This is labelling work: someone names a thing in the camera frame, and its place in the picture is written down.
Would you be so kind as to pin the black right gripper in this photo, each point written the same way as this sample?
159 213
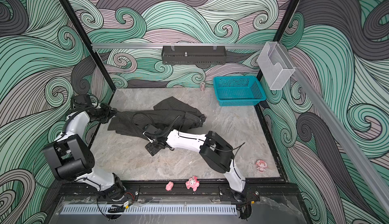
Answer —
150 149

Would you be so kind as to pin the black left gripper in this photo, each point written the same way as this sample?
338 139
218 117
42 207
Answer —
109 112

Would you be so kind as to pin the dark grey pinstripe shirt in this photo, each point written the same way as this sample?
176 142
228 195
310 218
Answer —
168 111

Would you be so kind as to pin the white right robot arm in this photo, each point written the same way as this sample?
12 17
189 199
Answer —
215 151

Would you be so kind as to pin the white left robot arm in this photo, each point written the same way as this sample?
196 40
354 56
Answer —
69 157

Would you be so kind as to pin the pink poker chip stack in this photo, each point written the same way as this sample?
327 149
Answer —
202 86

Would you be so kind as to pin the small pink toy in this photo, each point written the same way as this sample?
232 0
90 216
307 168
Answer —
169 186

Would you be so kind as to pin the pink plush pig toy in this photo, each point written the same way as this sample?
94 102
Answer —
193 183

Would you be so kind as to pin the teal plastic basket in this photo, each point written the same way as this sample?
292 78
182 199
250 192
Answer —
238 91

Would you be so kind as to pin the pink white figurine toy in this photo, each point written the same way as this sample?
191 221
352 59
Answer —
261 166

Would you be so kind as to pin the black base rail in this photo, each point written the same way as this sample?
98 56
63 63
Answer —
219 190

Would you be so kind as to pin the aluminium wall rail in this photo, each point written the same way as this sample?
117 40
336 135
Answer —
161 45

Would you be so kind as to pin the white slotted cable duct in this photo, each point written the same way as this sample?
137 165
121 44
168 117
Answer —
190 209

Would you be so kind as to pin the black wall shelf tray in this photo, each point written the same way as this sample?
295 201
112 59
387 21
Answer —
201 55

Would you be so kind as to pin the clear plastic wall bin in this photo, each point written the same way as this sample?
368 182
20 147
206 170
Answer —
276 65

